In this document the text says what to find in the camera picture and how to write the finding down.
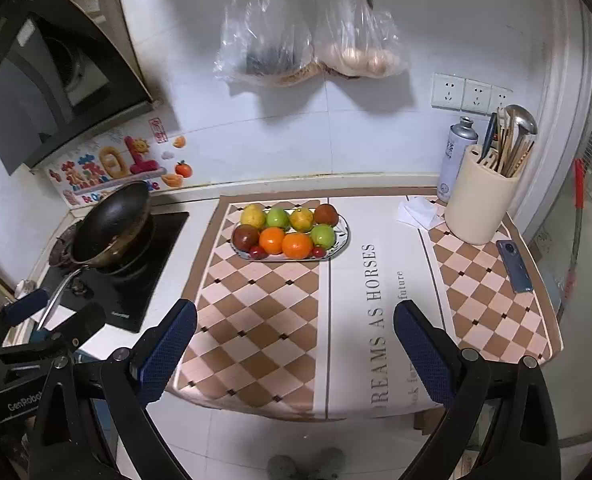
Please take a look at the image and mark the red cherry tomato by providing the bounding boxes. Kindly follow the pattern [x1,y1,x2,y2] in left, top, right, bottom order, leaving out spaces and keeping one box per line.
[311,247,326,258]
[249,245,268,260]

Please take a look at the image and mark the dark red apple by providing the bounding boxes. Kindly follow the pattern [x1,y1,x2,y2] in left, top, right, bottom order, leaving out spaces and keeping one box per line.
[231,224,259,252]

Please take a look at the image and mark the bright orange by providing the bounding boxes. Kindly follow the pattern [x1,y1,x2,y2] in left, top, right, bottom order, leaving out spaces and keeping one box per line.
[258,226,285,255]
[282,232,313,260]

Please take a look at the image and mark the green apple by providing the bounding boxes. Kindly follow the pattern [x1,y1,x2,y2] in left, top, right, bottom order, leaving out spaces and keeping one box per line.
[309,224,336,250]
[266,207,290,231]

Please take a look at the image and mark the yellow lemon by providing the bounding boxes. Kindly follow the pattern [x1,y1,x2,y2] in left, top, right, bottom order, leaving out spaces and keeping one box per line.
[290,208,314,233]
[240,204,267,231]

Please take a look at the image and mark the bright orange front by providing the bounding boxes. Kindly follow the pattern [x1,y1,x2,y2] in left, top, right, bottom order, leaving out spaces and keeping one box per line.
[282,232,313,260]

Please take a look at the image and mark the brownish orange fruit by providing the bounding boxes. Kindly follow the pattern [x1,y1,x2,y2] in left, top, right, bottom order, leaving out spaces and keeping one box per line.
[313,204,339,226]

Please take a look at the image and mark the black frying pan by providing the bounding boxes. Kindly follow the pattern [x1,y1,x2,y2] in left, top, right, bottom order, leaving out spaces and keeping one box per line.
[36,181,151,330]

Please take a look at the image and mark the dark blue smartphone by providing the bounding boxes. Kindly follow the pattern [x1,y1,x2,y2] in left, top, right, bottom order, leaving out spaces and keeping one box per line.
[496,240,534,294]

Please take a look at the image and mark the grey slippers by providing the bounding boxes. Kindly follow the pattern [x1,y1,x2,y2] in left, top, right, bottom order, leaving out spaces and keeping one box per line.
[266,448,346,480]

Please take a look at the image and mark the checkered tablecloth with text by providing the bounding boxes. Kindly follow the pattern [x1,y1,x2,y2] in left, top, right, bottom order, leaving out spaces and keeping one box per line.
[168,191,563,420]

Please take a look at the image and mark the white crumpled tissue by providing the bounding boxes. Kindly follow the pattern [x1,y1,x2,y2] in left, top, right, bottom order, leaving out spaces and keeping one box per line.
[396,197,445,231]

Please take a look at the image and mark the beige utensil holder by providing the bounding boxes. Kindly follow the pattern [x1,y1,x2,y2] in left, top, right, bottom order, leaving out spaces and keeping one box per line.
[444,144,520,245]

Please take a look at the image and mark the oval patterned glass plate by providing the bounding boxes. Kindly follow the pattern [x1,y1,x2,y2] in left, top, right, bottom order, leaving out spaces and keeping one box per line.
[226,214,350,263]

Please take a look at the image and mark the grey spray can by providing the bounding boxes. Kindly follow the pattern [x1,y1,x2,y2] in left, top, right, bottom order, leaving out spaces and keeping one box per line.
[437,116,478,203]

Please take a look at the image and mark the bundle of chopsticks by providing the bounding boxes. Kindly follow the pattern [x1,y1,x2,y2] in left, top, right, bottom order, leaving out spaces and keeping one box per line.
[477,107,536,178]

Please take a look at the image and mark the black range hood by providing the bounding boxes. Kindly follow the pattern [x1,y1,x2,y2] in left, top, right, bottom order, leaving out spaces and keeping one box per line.
[0,0,154,174]

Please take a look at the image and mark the metal ladle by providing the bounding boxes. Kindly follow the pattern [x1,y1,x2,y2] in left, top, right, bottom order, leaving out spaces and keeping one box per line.
[500,104,538,177]

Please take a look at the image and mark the plastic bag dark contents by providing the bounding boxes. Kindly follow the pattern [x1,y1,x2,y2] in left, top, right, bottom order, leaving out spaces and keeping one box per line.
[214,0,321,88]

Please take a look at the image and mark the plastic bag with eggs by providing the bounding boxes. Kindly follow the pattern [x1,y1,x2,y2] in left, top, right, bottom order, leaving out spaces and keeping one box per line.
[313,0,407,79]

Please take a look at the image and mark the colourful wall sticker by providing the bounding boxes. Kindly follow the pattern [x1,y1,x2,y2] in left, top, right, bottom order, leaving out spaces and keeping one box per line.
[43,113,194,209]

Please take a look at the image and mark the red handled mop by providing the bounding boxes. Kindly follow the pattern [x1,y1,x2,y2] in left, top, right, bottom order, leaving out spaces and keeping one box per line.
[561,158,586,308]

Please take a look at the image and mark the white wall socket strip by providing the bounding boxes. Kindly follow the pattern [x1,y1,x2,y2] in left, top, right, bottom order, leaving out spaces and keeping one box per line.
[430,73,513,115]

